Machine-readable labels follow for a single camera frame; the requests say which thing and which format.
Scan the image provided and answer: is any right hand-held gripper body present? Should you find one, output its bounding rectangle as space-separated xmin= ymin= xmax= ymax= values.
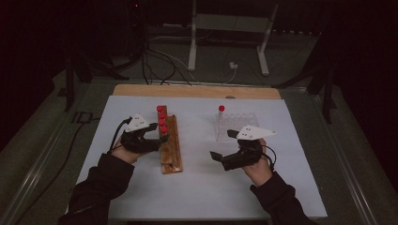
xmin=220 ymin=124 xmax=278 ymax=173

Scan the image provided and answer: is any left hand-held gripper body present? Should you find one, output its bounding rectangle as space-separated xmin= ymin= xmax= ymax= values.
xmin=119 ymin=112 xmax=161 ymax=155

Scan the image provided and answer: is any clear plastic test tube rack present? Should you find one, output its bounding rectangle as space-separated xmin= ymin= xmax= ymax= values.
xmin=214 ymin=112 xmax=260 ymax=143

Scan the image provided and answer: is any wooden test tube rack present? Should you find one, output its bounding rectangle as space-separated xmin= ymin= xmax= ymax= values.
xmin=157 ymin=105 xmax=183 ymax=175

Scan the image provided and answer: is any person's left hand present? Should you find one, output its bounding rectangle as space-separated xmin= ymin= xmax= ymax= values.
xmin=111 ymin=139 xmax=143 ymax=165

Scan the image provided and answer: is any person's right hand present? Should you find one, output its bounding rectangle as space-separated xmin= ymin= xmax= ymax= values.
xmin=241 ymin=139 xmax=274 ymax=188

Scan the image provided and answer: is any white table mat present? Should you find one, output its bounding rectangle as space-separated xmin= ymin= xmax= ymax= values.
xmin=64 ymin=95 xmax=329 ymax=220

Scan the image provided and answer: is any black metal stand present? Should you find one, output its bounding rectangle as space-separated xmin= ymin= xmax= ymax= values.
xmin=271 ymin=62 xmax=339 ymax=125
xmin=64 ymin=51 xmax=130 ymax=113

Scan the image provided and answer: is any left hand-held gripper cable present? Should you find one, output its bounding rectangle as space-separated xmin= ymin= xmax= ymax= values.
xmin=107 ymin=116 xmax=133 ymax=154

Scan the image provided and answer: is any hand-held gripper cable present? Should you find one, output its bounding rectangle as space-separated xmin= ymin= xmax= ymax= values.
xmin=262 ymin=144 xmax=278 ymax=173
xmin=107 ymin=116 xmax=133 ymax=154

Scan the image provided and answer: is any right hand-held gripper cable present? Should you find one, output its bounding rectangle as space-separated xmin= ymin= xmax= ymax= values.
xmin=262 ymin=144 xmax=278 ymax=173

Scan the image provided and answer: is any black cable bundle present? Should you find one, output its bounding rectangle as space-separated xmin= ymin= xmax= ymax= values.
xmin=140 ymin=46 xmax=192 ymax=86

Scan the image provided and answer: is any white cable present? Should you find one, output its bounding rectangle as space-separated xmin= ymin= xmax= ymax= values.
xmin=146 ymin=46 xmax=238 ymax=85

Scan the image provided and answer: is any black floor cable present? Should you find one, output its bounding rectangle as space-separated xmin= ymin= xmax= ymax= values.
xmin=15 ymin=116 xmax=101 ymax=225

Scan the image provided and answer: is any white metal stand frame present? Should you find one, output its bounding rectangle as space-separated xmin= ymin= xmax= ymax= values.
xmin=187 ymin=0 xmax=280 ymax=77

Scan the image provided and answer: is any silver metal rail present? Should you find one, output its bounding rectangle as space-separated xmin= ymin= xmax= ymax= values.
xmin=313 ymin=93 xmax=381 ymax=225
xmin=0 ymin=118 xmax=71 ymax=225

